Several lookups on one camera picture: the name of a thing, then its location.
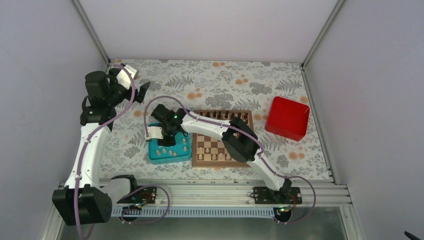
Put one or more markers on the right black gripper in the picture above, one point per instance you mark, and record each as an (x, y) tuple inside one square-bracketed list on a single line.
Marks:
[(170, 142)]

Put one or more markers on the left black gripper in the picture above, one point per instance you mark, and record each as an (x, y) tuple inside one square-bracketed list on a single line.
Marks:
[(142, 90)]

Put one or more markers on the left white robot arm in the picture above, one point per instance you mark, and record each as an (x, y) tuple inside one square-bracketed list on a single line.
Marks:
[(82, 194)]

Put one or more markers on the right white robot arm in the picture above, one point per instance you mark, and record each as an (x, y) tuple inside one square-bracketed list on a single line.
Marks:
[(240, 141)]

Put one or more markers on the floral patterned table mat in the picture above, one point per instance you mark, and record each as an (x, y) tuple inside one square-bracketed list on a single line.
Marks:
[(214, 85)]

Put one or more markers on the wooden chessboard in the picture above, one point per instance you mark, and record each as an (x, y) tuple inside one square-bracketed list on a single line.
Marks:
[(207, 146)]

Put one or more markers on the red plastic bin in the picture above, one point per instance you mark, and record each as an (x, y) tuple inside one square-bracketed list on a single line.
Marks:
[(288, 118)]

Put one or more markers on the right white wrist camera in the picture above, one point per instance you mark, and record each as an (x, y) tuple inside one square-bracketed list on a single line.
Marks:
[(154, 132)]

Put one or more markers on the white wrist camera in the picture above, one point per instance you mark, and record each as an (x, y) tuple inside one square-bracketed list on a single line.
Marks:
[(124, 79), (154, 132)]

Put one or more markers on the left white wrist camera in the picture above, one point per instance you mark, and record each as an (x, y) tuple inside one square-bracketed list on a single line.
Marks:
[(124, 79)]

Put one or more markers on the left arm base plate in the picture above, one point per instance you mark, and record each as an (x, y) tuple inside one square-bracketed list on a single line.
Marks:
[(144, 195)]

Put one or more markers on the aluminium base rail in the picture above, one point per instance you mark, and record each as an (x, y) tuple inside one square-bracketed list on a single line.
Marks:
[(225, 199)]

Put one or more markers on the aluminium frame post left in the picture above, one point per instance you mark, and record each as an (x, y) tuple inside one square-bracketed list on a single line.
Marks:
[(87, 23)]

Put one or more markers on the aluminium frame post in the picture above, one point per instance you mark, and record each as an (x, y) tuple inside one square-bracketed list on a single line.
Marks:
[(87, 23), (328, 23)]

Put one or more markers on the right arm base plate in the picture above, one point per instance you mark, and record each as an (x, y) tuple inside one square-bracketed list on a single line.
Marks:
[(265, 196)]

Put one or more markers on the aluminium frame post right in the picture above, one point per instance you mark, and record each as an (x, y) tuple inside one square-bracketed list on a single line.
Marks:
[(328, 23)]

